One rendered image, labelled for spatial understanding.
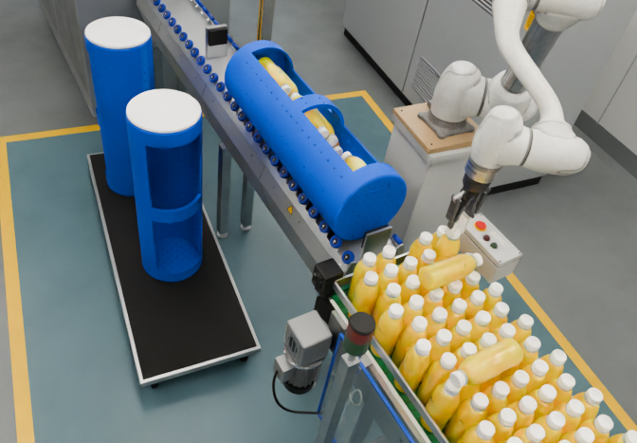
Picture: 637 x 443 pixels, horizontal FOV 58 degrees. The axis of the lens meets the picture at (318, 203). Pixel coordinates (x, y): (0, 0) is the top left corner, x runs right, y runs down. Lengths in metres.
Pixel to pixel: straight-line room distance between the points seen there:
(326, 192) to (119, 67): 1.27
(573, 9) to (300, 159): 0.94
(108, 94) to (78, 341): 1.12
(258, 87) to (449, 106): 0.75
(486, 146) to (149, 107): 1.32
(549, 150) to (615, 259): 2.40
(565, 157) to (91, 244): 2.40
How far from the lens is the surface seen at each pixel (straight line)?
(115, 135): 2.98
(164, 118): 2.26
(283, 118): 2.04
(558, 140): 1.58
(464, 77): 2.32
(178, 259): 2.89
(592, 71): 3.68
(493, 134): 1.52
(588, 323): 3.46
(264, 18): 3.03
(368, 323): 1.38
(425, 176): 2.41
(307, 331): 1.83
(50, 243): 3.28
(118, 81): 2.79
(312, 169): 1.89
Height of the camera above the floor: 2.37
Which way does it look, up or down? 43 degrees down
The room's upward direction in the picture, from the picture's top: 11 degrees clockwise
